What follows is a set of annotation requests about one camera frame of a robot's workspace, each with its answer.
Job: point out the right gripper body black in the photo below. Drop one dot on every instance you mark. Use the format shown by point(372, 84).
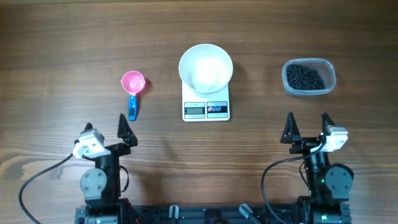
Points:
point(304, 145)

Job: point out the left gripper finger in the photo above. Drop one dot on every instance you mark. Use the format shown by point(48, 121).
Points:
point(88, 126)
point(125, 132)

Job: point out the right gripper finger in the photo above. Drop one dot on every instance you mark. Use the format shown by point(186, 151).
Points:
point(291, 132)
point(327, 123)

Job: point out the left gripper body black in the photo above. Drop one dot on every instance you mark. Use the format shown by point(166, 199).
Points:
point(117, 151)

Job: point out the pink scoop blue handle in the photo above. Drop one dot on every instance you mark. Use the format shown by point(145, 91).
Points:
point(133, 82)

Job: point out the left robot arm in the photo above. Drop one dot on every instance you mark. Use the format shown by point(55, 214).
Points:
point(101, 185)

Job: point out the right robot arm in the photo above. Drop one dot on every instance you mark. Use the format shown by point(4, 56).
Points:
point(328, 184)

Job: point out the white digital kitchen scale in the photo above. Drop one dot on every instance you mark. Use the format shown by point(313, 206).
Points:
point(204, 108)

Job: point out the white bowl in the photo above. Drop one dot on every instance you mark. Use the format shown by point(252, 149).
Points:
point(205, 68)

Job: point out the clear plastic container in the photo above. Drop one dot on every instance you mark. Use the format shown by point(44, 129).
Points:
point(324, 68)

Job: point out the black beans in container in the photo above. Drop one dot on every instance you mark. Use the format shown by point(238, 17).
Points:
point(301, 77)

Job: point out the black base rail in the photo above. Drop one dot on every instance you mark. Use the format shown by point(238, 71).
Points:
point(281, 213)

